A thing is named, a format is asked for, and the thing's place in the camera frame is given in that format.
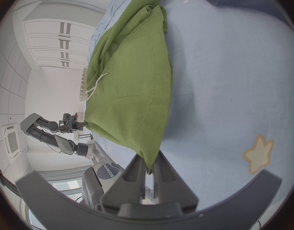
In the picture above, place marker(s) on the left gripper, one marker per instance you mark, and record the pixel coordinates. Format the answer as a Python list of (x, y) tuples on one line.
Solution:
[(76, 126)]

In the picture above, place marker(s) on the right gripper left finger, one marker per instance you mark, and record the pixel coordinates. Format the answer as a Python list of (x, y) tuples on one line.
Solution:
[(127, 186)]

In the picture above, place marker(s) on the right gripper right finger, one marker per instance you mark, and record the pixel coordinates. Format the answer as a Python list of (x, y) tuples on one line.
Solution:
[(172, 186)]

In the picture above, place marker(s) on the green shorts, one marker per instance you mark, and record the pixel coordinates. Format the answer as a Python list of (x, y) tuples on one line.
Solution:
[(132, 85)]

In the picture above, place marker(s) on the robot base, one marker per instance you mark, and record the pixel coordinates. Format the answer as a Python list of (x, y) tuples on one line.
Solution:
[(99, 176)]

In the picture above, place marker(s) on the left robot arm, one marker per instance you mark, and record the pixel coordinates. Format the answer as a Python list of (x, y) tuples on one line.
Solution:
[(31, 123)]

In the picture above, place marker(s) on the round woven basket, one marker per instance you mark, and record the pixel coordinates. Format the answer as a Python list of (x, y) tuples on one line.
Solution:
[(83, 85)]

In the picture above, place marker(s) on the ceiling air conditioner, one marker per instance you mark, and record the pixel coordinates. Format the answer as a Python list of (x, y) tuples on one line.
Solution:
[(13, 141)]

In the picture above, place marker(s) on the window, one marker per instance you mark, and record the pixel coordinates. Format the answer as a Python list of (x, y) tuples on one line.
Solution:
[(60, 200)]

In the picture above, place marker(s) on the white wardrobe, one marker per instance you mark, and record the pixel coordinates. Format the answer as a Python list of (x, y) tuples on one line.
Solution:
[(48, 42)]

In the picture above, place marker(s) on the pale blue quilt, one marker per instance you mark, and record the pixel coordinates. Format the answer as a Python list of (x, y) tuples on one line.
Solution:
[(103, 27)]

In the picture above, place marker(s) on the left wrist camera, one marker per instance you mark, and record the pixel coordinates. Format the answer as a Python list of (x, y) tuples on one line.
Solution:
[(66, 117)]

